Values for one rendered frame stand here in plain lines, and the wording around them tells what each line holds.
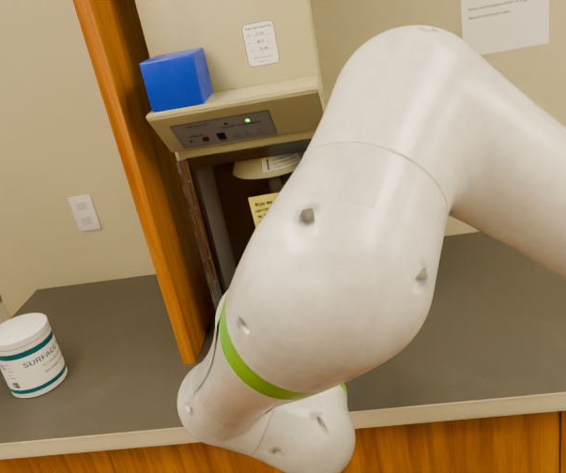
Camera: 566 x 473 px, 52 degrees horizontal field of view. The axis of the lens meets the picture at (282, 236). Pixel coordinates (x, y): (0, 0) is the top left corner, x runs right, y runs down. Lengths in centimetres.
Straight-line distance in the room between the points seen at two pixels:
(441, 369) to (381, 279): 90
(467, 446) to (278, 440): 59
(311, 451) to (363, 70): 48
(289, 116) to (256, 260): 79
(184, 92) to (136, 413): 65
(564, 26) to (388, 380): 100
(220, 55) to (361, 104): 80
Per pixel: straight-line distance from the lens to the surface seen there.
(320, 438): 75
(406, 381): 119
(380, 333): 33
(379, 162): 36
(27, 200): 193
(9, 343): 141
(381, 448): 124
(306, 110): 110
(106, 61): 115
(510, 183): 45
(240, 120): 112
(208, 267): 132
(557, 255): 50
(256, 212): 124
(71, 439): 130
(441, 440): 124
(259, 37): 117
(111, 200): 182
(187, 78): 109
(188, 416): 74
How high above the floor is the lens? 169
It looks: 23 degrees down
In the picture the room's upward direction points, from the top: 11 degrees counter-clockwise
